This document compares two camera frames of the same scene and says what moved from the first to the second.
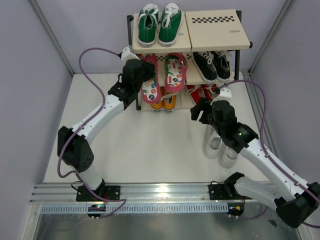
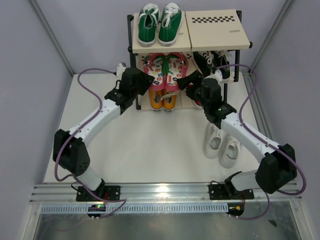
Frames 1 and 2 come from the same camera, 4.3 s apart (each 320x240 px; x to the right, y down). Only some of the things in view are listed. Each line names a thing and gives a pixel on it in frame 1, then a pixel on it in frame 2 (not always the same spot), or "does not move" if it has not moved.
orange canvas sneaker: [158, 105] does not move
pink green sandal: [175, 66] does not move
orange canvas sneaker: [169, 99] does not move
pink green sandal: [151, 92] to [154, 64]
